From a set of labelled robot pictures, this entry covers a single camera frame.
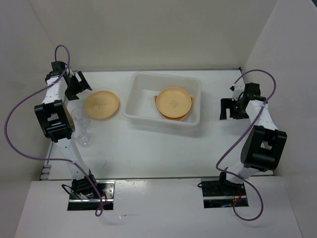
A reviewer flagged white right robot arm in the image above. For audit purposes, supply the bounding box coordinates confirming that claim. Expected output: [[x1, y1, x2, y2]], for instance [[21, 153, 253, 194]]
[[217, 83, 287, 195]]

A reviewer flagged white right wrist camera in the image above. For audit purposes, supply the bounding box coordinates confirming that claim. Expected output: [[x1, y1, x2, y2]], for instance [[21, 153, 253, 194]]
[[230, 84, 245, 101]]

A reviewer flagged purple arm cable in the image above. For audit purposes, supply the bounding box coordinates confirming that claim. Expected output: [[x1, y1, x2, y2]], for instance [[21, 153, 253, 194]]
[[216, 69, 277, 221], [4, 44, 112, 217]]

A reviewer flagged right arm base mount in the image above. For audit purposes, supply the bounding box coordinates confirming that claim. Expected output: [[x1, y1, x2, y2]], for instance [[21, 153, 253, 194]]
[[197, 178, 249, 209]]

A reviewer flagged woven bamboo fan-shaped plate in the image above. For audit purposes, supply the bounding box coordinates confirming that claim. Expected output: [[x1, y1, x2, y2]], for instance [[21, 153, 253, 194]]
[[153, 93, 195, 122]]

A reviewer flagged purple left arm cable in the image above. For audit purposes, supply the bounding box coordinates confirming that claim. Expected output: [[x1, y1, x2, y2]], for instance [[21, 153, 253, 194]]
[[4, 44, 112, 217]]

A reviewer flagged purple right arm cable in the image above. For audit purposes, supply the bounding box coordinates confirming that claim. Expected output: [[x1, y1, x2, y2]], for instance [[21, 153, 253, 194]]
[[216, 69, 277, 221]]

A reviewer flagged translucent plastic bin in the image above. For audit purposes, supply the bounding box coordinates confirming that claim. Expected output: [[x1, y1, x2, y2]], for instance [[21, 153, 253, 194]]
[[122, 72, 202, 128]]

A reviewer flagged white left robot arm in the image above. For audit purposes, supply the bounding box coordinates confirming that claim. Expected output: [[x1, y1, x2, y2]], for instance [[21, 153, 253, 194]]
[[34, 61, 99, 198]]

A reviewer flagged round tan plate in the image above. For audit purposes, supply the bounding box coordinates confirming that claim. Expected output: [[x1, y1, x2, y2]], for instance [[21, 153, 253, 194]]
[[156, 87, 193, 118], [84, 91, 119, 120]]

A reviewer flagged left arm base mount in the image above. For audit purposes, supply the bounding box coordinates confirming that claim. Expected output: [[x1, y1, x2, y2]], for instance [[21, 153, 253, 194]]
[[61, 180, 115, 211]]

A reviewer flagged clear glass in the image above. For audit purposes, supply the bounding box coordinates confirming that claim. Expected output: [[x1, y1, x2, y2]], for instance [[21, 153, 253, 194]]
[[71, 107, 91, 127], [73, 124, 94, 147]]

